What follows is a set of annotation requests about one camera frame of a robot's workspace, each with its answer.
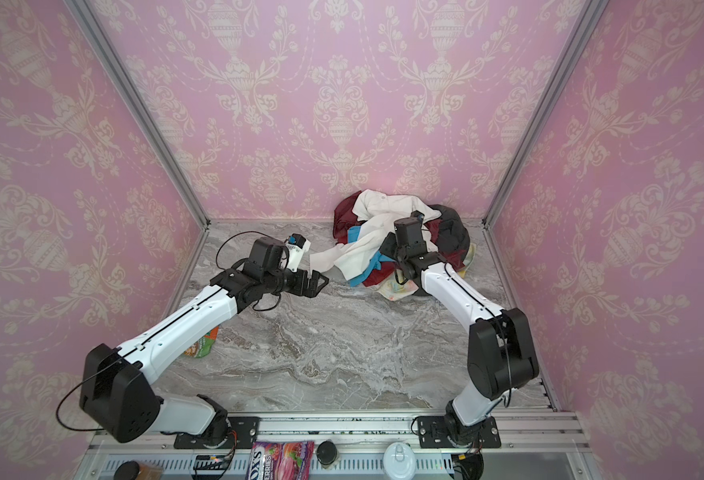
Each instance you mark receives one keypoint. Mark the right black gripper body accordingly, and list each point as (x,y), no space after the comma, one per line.
(392,245)

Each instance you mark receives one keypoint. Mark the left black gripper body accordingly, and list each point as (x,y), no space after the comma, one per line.
(279,281)

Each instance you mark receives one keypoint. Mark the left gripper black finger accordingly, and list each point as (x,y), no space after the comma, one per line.
(314,284)
(300,286)

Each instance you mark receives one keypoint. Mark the teal blue cloth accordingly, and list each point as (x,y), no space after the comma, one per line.
(379,267)

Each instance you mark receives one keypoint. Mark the maroon cloth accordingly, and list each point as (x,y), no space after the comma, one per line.
(346,227)

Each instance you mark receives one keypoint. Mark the white cloth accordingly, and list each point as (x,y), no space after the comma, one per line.
(378,211)

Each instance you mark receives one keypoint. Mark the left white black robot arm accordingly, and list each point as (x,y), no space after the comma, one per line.
(117,390)

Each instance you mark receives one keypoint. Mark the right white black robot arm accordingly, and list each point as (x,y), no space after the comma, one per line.
(501,354)

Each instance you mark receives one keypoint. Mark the dark grey cloth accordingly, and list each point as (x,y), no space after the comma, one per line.
(449,234)

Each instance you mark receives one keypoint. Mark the orange green snack packet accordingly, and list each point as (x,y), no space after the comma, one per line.
(202,347)

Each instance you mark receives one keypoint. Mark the small black round cap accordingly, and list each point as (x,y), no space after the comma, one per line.
(327,453)

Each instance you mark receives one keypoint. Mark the pink candy bag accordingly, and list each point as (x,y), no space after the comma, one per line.
(280,461)

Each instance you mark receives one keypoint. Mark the brown jar black lid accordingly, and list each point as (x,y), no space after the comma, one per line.
(135,470)

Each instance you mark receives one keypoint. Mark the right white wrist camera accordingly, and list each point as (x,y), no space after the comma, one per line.
(417,215)

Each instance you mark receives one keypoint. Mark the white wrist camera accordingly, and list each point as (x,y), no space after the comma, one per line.
(417,215)
(298,247)

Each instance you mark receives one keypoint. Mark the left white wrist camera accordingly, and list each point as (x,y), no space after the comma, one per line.
(298,247)

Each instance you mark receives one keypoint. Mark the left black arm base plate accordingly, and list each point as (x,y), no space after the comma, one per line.
(241,433)

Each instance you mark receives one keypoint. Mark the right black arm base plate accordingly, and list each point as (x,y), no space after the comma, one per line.
(442,432)

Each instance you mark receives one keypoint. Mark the black electronics board with wires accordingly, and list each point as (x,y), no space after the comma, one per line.
(210,467)

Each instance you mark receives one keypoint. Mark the black round connector with cables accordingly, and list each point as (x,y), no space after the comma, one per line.
(468,466)

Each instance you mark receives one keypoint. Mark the aluminium frame rail front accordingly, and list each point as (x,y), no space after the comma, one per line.
(537,443)

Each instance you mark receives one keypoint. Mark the left aluminium corner post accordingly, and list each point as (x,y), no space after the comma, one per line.
(86,18)

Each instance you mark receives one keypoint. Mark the aluminium corner post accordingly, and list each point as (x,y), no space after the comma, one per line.
(86,18)
(584,27)

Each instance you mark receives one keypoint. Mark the right aluminium corner post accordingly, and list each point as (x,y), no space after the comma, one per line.
(584,27)

